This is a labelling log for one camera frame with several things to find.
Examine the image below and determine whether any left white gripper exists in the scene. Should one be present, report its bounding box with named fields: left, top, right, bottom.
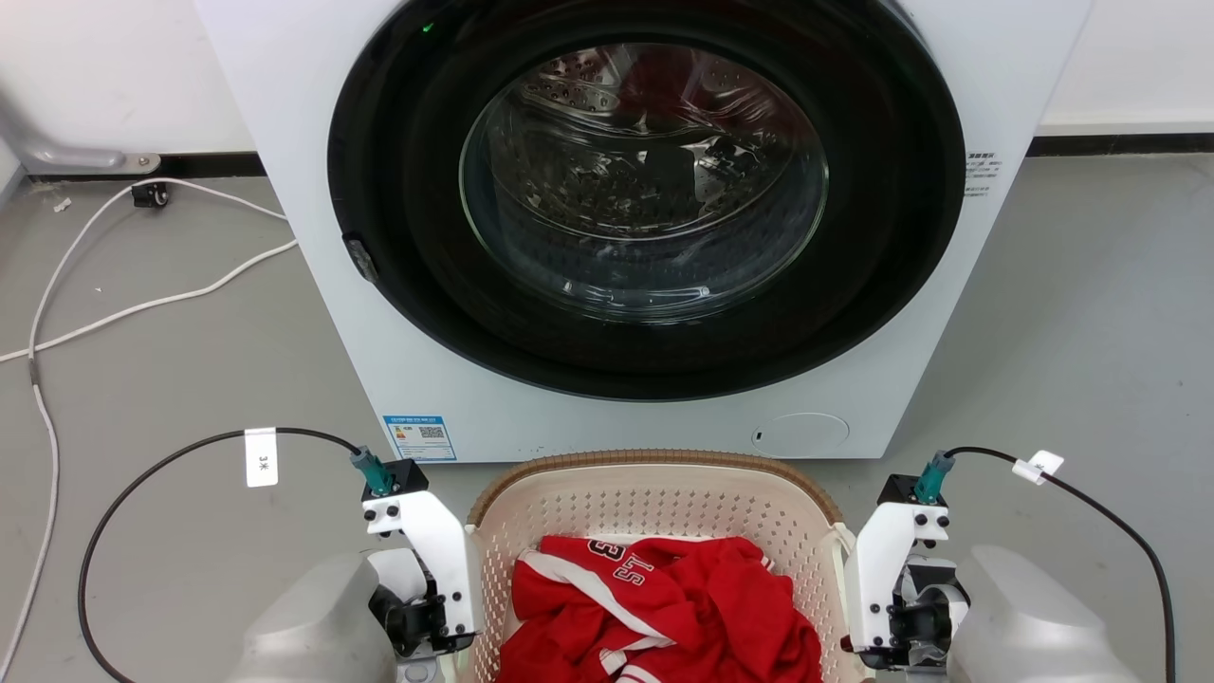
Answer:
left=363, top=490, right=481, bottom=657

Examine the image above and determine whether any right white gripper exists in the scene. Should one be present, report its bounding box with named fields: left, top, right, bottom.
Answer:
left=844, top=501, right=970, bottom=668

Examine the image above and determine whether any cream plastic laundry basket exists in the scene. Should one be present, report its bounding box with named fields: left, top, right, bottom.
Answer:
left=460, top=449, right=869, bottom=683

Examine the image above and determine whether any blue energy label sticker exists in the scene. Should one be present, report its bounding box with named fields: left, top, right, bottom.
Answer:
left=383, top=415, right=457, bottom=463

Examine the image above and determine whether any red jersey with white stripes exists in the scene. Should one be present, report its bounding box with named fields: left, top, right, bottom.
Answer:
left=497, top=534, right=824, bottom=683

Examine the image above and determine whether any round white filter cover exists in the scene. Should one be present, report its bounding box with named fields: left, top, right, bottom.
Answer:
left=752, top=413, right=851, bottom=458

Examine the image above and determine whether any round black washer door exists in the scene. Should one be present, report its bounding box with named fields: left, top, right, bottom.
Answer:
left=327, top=0, right=966, bottom=401

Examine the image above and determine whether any small text sticker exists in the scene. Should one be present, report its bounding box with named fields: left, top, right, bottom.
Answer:
left=965, top=152, right=1002, bottom=198

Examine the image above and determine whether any steel washing drum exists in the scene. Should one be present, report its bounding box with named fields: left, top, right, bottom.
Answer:
left=462, top=43, right=828, bottom=323

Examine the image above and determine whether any white front-load washing machine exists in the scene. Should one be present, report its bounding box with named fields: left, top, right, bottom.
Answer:
left=194, top=0, right=1094, bottom=464

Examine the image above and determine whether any red cloth inside drum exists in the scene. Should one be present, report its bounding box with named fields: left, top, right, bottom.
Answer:
left=621, top=43, right=788, bottom=134

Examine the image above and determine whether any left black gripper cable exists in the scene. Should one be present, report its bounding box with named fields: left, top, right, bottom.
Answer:
left=78, top=427, right=395, bottom=683

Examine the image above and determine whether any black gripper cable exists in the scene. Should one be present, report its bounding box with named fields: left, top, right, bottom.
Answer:
left=78, top=427, right=395, bottom=683
left=913, top=446, right=1178, bottom=683

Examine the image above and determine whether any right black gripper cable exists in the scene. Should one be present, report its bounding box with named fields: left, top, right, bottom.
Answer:
left=913, top=446, right=1178, bottom=683

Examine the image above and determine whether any small white cable tag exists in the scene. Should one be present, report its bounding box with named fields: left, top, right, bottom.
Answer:
left=1012, top=451, right=1064, bottom=486

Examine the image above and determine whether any white printed cable tag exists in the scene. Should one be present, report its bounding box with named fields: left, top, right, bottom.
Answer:
left=245, top=428, right=279, bottom=488

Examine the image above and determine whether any thick white floor cable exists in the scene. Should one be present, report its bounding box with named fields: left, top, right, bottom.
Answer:
left=0, top=240, right=300, bottom=364

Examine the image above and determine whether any thin white floor cable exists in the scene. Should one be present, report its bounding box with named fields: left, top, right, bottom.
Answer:
left=0, top=177, right=288, bottom=683

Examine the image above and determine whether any black wall baseboard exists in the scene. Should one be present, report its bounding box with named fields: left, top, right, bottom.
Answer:
left=28, top=135, right=1214, bottom=181

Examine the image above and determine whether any grey metal floor bracket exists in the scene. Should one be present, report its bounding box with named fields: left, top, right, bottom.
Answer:
left=0, top=85, right=160, bottom=175

